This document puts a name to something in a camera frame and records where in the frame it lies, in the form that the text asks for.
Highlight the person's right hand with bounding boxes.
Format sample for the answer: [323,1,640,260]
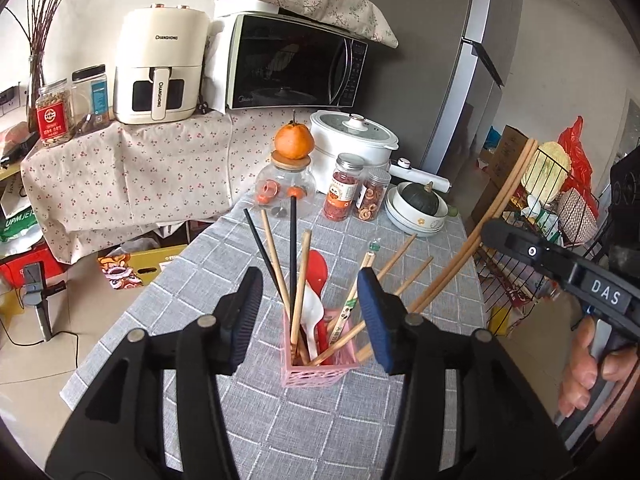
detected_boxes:
[557,312,640,428]

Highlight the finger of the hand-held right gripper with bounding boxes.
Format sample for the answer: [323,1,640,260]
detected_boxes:
[482,219,576,286]

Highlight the pink utensil holder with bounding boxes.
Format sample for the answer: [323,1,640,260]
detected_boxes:
[282,310,373,388]

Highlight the white flower-print bowl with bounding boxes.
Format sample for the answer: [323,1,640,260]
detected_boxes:
[395,182,449,233]

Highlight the grey floor device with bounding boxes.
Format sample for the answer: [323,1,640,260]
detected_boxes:
[20,262,68,342]

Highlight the red plastic bag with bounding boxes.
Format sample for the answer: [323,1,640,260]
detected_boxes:
[557,116,601,221]

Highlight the cream air fryer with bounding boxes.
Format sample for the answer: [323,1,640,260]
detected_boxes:
[112,4,211,126]

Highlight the dried fruit rings jar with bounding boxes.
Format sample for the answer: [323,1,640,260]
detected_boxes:
[352,167,392,223]

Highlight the green and white bag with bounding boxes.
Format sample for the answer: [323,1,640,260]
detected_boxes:
[0,200,48,261]

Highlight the red spoon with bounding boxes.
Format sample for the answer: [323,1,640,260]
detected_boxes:
[304,249,343,351]

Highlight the black wire rack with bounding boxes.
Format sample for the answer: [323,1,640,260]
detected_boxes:
[472,155,616,336]

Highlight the yellow sponge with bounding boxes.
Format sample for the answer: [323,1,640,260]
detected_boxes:
[487,305,508,336]

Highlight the white spoon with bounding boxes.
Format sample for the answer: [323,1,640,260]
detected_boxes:
[300,285,326,361]

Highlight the round glass jar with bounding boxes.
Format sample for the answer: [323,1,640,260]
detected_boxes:
[254,152,318,221]

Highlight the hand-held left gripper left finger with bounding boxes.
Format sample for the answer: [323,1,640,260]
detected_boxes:
[45,266,264,480]

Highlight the dark green squash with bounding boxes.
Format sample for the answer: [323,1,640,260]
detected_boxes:
[401,181,441,213]

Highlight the large orange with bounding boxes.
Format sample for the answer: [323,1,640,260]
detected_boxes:
[274,119,316,161]

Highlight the yellow printed box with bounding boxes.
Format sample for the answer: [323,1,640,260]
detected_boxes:
[97,244,190,291]

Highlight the white plate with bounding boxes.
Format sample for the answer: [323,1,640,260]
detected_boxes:
[385,192,441,237]

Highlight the glass vase with twigs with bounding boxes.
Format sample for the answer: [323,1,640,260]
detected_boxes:
[4,0,91,111]

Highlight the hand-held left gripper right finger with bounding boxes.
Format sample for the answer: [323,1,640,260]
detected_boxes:
[357,267,576,480]

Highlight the grey checked tablecloth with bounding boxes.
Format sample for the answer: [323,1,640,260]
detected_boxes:
[60,200,493,480]

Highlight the red-label dried fruit jar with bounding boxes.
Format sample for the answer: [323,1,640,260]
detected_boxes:
[322,152,366,222]

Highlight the napa cabbage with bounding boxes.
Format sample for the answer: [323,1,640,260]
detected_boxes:
[522,141,573,201]

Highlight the red-label nut jar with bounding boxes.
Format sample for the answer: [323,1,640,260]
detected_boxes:
[36,78,76,148]

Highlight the black and white microwave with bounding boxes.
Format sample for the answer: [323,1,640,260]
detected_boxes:
[212,0,369,113]

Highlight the paper-wrapped chopsticks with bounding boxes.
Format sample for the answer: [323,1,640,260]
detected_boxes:
[327,242,381,346]

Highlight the white cylindrical roll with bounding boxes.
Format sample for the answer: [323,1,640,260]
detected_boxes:
[389,157,451,193]

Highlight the grey refrigerator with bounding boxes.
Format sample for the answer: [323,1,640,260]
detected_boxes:
[352,0,526,186]

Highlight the white rice cooker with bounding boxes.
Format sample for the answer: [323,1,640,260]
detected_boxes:
[309,109,401,181]

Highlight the wooden chopstick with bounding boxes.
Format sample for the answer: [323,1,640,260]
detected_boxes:
[410,137,533,311]
[356,256,435,363]
[291,230,313,361]
[310,233,418,367]
[260,209,301,361]
[415,139,541,313]

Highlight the black chopstick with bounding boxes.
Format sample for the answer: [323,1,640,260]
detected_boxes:
[289,195,299,351]
[243,207,291,311]

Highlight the blue-label plastic jar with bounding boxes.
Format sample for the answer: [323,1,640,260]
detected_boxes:
[70,64,112,136]

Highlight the cardboard box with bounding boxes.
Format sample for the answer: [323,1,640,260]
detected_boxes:
[470,125,538,221]

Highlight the white floral cabinet cloth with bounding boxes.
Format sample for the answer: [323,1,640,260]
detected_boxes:
[20,107,331,266]

